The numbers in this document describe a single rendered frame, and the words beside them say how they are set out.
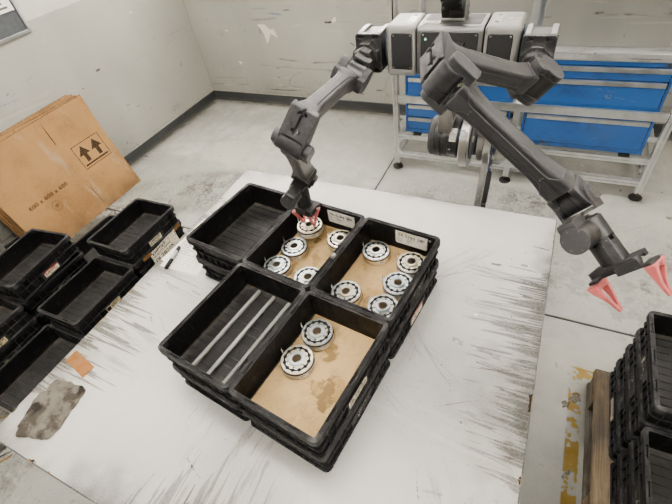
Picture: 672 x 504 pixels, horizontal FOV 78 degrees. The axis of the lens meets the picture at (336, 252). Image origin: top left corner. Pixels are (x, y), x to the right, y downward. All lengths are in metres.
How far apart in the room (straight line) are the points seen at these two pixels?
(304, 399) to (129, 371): 0.72
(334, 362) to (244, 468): 0.40
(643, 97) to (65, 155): 3.98
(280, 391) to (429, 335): 0.55
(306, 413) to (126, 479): 0.58
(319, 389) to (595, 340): 1.63
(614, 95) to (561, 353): 1.55
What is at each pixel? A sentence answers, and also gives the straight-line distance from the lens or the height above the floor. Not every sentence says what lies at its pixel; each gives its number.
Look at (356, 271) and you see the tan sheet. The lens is 1.52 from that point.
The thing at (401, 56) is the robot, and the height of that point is 1.44.
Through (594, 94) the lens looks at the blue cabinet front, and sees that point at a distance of 3.06.
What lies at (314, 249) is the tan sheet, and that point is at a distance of 1.63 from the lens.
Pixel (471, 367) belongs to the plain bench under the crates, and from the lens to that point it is 1.45.
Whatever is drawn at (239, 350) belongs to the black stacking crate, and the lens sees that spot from 1.41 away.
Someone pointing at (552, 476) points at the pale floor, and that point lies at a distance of 2.13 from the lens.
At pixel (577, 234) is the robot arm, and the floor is 1.34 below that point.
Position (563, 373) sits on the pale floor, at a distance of 2.35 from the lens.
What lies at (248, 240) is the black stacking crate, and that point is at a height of 0.83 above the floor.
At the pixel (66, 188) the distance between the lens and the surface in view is 3.93.
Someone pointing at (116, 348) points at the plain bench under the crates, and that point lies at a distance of 1.82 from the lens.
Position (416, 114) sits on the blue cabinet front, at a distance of 3.25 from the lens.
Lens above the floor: 1.95
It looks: 44 degrees down
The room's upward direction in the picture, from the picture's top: 10 degrees counter-clockwise
